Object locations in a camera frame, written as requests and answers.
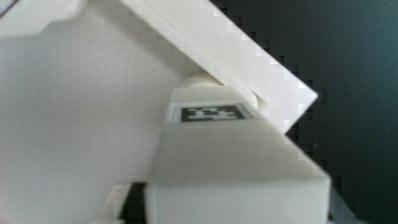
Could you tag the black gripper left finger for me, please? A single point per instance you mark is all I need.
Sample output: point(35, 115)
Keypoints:
point(125, 209)

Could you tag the white desk leg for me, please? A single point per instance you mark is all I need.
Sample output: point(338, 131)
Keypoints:
point(234, 176)

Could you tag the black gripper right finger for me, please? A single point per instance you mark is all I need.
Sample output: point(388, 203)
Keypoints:
point(340, 213)

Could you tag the white desk tabletop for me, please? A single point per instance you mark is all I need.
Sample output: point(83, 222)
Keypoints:
point(97, 56)

